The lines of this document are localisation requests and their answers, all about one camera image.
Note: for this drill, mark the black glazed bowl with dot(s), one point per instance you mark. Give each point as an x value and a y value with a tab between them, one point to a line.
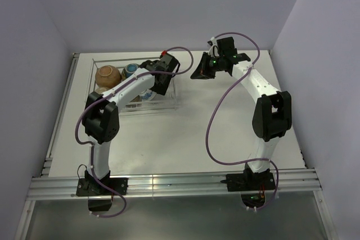
100	90

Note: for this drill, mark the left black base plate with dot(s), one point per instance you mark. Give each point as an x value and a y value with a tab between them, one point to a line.
90	188

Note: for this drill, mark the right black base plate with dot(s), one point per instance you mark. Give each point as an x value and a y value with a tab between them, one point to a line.
252	182

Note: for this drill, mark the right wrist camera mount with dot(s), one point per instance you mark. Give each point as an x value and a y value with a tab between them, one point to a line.
224	47

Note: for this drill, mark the blue white patterned bowl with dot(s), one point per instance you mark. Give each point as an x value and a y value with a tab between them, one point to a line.
147	95

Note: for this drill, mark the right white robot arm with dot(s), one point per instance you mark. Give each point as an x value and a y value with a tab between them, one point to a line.
272	116

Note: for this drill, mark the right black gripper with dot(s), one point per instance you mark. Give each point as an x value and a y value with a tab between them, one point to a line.
202	71

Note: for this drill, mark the tan bowl speckled outside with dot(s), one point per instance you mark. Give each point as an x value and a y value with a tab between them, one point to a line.
108	76

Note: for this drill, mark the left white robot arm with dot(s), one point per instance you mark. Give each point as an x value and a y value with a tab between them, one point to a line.
101	116

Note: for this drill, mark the aluminium rail frame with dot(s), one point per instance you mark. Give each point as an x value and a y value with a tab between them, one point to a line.
174	188

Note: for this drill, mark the tan bowl dark rim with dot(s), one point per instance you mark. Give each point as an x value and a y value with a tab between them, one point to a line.
129	70

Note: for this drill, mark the small tan bowl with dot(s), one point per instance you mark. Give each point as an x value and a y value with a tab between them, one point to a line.
136	99

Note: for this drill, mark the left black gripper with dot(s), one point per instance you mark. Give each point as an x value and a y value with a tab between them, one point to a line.
161	90

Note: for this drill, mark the white wire dish rack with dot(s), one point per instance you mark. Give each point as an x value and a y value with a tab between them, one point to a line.
159	102

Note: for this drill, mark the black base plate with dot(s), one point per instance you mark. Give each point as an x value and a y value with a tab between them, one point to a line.
90	188
252	182

